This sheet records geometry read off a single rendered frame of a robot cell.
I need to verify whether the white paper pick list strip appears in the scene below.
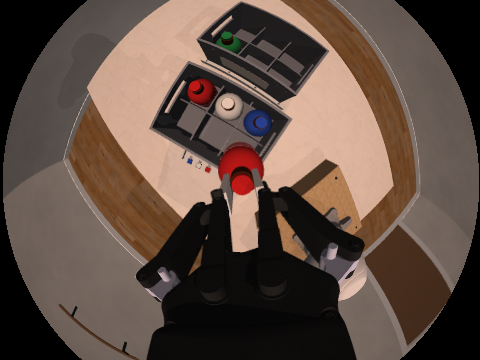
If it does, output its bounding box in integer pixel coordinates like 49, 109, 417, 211
180, 149, 219, 178

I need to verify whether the beige bottle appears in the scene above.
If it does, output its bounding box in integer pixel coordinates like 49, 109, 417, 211
215, 93, 244, 121

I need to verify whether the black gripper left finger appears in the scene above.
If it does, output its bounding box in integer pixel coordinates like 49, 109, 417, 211
136, 173, 233, 302

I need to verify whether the dark red bottle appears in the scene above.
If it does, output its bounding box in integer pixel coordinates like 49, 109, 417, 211
218, 142, 264, 195
187, 79, 218, 107

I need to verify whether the green bottle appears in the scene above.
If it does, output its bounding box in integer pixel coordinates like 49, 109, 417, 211
215, 32, 242, 55

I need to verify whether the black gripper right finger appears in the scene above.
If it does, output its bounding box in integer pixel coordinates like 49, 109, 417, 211
251, 168, 365, 296

